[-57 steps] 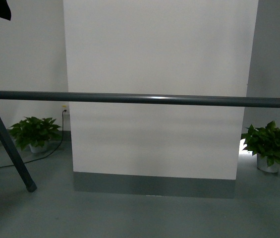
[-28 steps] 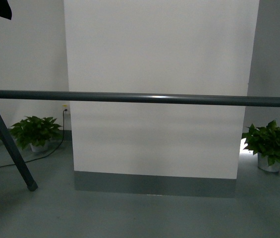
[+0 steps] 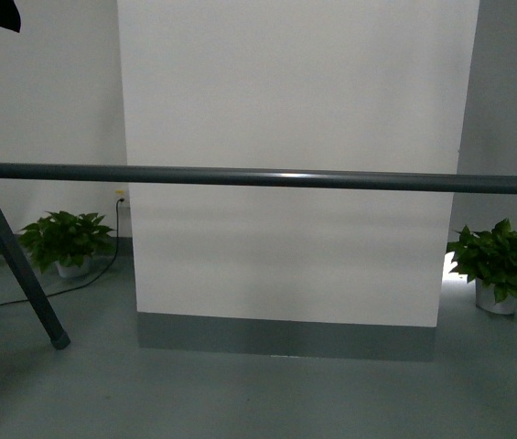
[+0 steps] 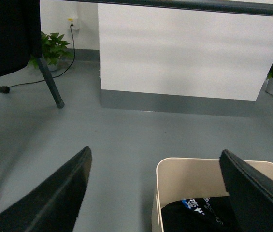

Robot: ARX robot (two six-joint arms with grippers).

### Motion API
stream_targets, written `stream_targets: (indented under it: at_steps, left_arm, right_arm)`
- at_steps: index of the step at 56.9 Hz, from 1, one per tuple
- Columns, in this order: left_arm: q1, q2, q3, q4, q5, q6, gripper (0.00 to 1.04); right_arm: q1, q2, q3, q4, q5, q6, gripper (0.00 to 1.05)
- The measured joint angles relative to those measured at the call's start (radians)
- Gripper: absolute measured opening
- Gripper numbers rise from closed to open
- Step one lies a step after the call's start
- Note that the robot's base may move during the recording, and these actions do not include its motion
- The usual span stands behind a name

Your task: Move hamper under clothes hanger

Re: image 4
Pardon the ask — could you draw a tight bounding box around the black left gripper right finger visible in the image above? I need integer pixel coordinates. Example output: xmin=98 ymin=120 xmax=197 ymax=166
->
xmin=219 ymin=150 xmax=273 ymax=232

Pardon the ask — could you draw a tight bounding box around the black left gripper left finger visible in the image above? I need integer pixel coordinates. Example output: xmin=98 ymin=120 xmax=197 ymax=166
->
xmin=0 ymin=146 xmax=92 ymax=232

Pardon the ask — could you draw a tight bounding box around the beige plastic laundry hamper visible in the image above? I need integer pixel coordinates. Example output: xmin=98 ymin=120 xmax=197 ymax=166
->
xmin=152 ymin=157 xmax=273 ymax=232

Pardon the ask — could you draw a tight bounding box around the dark metal clothes rack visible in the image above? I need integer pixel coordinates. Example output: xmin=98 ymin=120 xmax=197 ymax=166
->
xmin=0 ymin=0 xmax=273 ymax=218

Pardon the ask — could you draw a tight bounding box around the black printed garment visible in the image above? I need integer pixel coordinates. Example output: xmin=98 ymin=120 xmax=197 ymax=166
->
xmin=161 ymin=196 xmax=242 ymax=232

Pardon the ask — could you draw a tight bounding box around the left green potted plant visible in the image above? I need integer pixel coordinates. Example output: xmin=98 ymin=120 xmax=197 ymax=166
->
xmin=41 ymin=32 xmax=72 ymax=72

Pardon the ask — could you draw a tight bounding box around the black hanging garment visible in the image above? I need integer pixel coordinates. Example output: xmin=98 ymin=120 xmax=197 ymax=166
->
xmin=0 ymin=0 xmax=42 ymax=77

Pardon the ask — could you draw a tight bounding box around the black power cable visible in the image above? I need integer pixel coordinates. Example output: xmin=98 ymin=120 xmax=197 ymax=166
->
xmin=0 ymin=24 xmax=76 ymax=94

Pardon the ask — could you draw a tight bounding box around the white wall socket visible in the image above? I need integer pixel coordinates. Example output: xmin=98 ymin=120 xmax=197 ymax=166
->
xmin=67 ymin=17 xmax=80 ymax=30

